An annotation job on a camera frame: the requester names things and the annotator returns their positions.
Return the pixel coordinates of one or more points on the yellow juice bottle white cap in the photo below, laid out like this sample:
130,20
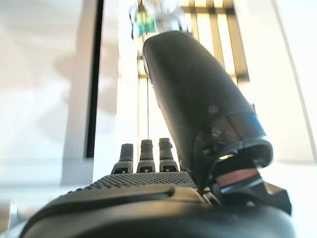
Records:
146,22

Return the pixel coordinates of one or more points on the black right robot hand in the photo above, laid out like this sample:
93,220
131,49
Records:
138,205

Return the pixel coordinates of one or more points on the tall white side panel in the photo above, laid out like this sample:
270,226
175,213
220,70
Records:
284,74

